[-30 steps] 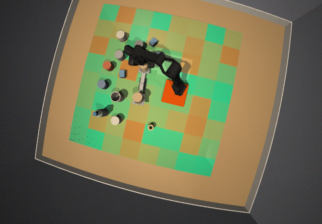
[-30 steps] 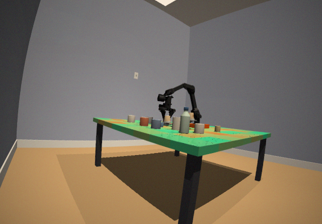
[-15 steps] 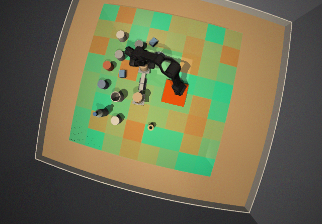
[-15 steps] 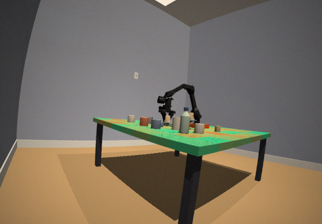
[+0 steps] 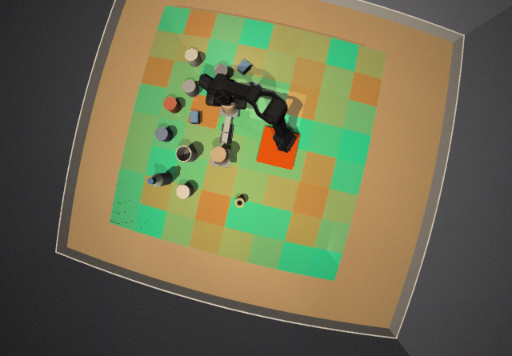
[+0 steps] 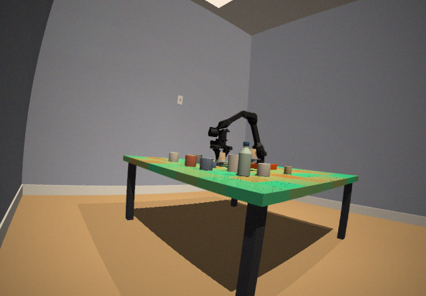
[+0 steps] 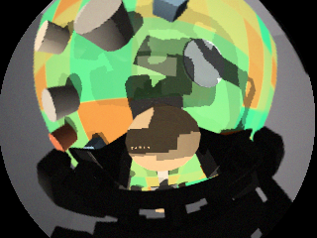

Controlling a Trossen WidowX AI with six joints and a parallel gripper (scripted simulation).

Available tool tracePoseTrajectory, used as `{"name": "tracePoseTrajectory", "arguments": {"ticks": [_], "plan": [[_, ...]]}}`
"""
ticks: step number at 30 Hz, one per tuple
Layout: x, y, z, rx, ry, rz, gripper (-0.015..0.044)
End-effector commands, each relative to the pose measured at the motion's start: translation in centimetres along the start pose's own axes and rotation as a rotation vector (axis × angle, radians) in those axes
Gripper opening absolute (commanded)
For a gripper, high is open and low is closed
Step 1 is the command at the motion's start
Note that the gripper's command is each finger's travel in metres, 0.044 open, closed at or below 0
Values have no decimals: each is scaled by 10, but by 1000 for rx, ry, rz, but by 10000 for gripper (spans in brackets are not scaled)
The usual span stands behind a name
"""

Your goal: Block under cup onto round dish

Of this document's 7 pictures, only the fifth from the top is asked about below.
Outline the grey bottle with blue cap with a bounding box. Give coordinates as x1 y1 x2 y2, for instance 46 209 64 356
147 173 173 187

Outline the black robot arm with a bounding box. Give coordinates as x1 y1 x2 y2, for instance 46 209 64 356
198 74 297 153

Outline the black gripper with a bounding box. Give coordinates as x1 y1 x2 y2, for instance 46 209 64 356
205 92 247 110

